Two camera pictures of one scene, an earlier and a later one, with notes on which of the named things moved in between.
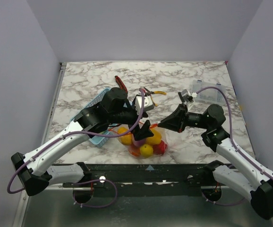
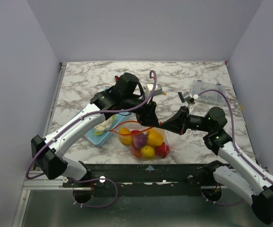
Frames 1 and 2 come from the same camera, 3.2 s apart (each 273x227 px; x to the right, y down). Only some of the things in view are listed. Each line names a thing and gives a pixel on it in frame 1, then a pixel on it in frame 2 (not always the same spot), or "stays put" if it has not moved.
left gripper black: (140, 133) → (149, 118)
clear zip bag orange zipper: (150, 146) stays put
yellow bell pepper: (155, 139) stays put
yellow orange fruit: (127, 139) stays put
